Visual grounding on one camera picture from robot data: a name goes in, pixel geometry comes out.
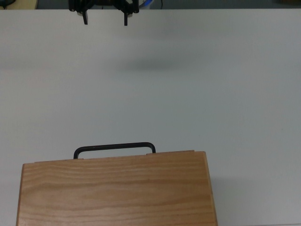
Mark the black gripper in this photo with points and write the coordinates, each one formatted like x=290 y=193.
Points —
x=103 y=2

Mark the tan wooden board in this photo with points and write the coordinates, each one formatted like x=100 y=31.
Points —
x=21 y=4

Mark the wooden cabinet housing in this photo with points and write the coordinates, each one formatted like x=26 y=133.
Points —
x=117 y=193

